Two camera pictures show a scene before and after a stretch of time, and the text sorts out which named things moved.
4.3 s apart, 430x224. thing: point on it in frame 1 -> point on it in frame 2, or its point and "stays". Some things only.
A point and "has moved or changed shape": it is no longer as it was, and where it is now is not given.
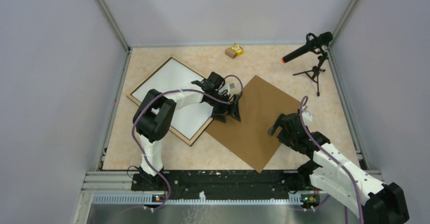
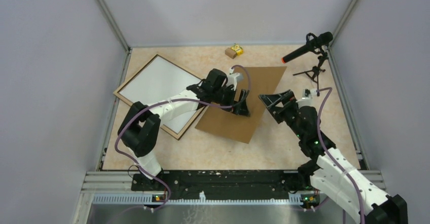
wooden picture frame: x=188 y=122 -> x=119 y=95
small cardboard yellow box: x=234 y=51 stays
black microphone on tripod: x=317 y=43 stays
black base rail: x=226 y=184 stays
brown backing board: x=260 y=106 has moved or changed shape
